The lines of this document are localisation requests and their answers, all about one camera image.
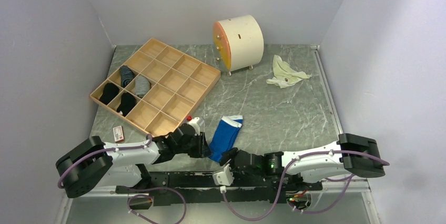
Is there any wooden compartment tray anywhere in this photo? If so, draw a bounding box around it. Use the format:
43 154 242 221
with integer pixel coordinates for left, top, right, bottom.
90 38 221 136

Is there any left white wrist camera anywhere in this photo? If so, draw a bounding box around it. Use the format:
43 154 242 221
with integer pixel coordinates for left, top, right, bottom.
186 116 205 135

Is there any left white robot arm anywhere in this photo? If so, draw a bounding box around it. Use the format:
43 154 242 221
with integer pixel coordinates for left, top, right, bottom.
56 123 212 198

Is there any cream cloth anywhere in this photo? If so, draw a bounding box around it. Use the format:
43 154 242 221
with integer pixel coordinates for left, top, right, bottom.
266 55 311 89

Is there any blue underwear white trim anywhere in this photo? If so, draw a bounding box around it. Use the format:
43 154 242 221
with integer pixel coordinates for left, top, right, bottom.
209 115 244 162

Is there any cream cylindrical drawer cabinet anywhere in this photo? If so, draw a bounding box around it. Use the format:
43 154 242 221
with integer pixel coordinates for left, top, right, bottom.
212 15 264 76

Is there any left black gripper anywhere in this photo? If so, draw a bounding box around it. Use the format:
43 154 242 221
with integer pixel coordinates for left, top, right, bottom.
175 131 213 158

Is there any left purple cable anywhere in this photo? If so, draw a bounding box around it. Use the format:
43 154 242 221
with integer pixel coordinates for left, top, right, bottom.
57 133 189 224

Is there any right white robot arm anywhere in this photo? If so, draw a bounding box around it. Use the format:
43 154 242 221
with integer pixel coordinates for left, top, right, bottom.
219 133 389 190

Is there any grey rolled sock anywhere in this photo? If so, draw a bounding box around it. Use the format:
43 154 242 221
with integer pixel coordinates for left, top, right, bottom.
135 75 151 98

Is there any dark striped rolled sock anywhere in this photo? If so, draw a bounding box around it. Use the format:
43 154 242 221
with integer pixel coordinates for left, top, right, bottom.
119 65 135 88

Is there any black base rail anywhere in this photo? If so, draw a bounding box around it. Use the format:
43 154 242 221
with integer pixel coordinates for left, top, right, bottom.
115 171 323 203

